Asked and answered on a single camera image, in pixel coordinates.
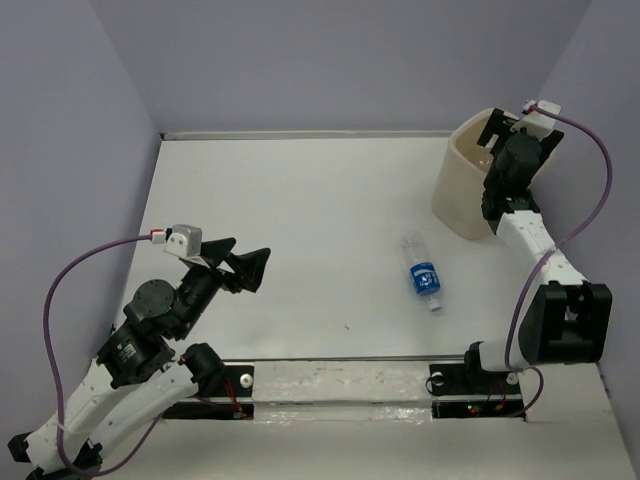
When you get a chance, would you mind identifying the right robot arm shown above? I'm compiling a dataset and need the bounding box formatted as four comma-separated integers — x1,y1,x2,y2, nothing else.
460,100,613,392

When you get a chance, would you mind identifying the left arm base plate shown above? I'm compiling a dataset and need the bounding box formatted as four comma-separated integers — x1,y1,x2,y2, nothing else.
162,363,255,421

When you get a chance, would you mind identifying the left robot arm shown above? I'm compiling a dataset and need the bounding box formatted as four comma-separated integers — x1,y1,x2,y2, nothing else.
8,225,271,479

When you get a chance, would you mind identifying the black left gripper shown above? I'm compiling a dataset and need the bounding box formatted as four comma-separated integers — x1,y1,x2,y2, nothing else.
175,236,274,338

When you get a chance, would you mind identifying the blue label bottle row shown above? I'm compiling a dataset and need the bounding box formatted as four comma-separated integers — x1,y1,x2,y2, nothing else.
400,231,442,313

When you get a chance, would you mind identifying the beige plastic bin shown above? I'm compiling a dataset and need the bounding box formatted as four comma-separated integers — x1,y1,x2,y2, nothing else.
431,108,493,241

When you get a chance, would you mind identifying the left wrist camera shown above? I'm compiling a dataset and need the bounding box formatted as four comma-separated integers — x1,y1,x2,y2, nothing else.
164,224,202,259

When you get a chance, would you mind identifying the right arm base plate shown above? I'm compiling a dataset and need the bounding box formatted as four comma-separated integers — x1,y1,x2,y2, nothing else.
425,363,525,420

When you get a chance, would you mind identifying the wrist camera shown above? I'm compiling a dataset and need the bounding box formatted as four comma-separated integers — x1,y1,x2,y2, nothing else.
511,100,561,140
164,224,202,259

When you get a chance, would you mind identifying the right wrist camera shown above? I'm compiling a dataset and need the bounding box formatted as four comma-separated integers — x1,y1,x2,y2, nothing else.
511,100,561,140

